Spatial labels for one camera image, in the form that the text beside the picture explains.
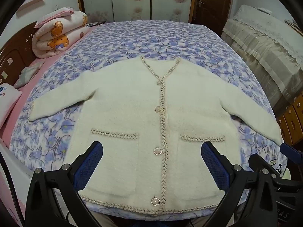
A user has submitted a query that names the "brown wooden headboard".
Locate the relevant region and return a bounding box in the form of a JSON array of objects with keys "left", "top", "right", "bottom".
[{"left": 0, "top": 20, "right": 39, "bottom": 87}]

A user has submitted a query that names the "cream fuzzy cardigan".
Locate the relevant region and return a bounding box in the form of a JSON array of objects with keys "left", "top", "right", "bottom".
[{"left": 28, "top": 55, "right": 283, "bottom": 218}]

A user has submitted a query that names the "purple cat print blanket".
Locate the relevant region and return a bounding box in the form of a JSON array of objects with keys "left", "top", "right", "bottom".
[{"left": 9, "top": 20, "right": 287, "bottom": 220}]

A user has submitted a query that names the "white printed pillow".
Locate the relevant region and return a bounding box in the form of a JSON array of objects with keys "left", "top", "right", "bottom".
[{"left": 0, "top": 83, "right": 23, "bottom": 129}]

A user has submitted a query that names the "brown wooden door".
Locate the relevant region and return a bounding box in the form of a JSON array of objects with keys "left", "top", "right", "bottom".
[{"left": 192, "top": 0, "right": 233, "bottom": 30}]

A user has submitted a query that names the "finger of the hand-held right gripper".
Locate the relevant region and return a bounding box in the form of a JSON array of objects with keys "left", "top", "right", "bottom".
[
  {"left": 280, "top": 143, "right": 303, "bottom": 169},
  {"left": 248, "top": 154, "right": 269, "bottom": 171}
]

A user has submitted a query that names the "floral sliding door wardrobe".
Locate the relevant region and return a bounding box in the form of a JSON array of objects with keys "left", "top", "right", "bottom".
[{"left": 76, "top": 0, "right": 197, "bottom": 24}]

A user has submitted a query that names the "lace-covered cabinet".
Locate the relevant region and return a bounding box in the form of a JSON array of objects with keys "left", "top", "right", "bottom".
[{"left": 221, "top": 4, "right": 303, "bottom": 121}]

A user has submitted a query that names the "folded bear print quilt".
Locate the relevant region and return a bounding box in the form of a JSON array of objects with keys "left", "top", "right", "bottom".
[{"left": 31, "top": 8, "right": 90, "bottom": 58}]

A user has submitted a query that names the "pink bed sheet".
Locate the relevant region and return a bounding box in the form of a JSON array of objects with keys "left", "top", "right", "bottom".
[{"left": 0, "top": 26, "right": 97, "bottom": 145}]

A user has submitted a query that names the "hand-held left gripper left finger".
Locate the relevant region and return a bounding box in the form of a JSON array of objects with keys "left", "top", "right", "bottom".
[{"left": 25, "top": 141, "right": 105, "bottom": 227}]

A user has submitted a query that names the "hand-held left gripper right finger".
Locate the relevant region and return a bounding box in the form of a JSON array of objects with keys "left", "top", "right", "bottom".
[{"left": 201, "top": 142, "right": 280, "bottom": 227}]

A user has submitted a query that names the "pink wall shelf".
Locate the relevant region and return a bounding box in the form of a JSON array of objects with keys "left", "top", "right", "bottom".
[{"left": 15, "top": 0, "right": 48, "bottom": 12}]

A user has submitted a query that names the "grey cloth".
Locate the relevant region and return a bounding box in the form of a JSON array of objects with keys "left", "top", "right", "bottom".
[{"left": 14, "top": 65, "right": 39, "bottom": 89}]

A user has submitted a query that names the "wooden drawer cabinet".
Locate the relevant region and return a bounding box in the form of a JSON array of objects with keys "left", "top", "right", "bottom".
[{"left": 276, "top": 97, "right": 303, "bottom": 147}]

